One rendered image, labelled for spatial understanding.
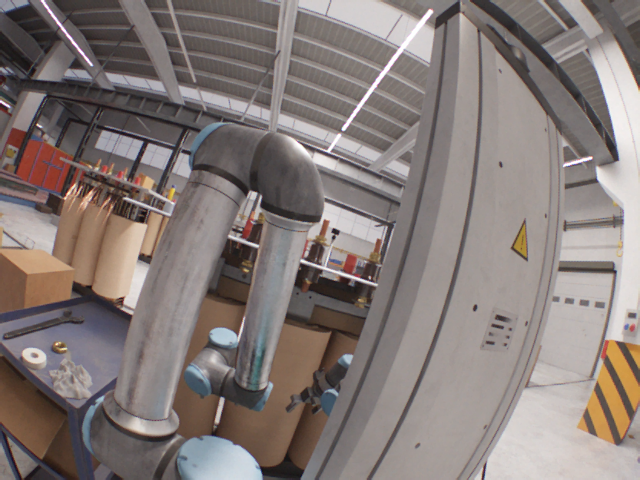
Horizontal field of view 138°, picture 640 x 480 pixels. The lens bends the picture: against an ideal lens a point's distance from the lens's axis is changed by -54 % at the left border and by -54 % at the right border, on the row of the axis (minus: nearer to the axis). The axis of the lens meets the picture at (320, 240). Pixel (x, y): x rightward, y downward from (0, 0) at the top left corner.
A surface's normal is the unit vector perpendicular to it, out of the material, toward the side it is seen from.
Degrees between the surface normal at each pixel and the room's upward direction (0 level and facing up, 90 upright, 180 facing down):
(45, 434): 26
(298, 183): 92
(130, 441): 81
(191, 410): 90
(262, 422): 90
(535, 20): 174
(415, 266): 90
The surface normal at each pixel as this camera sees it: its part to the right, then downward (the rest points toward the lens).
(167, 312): 0.52, -0.07
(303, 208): 0.36, 0.33
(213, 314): 0.34, 0.01
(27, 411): 0.35, -0.87
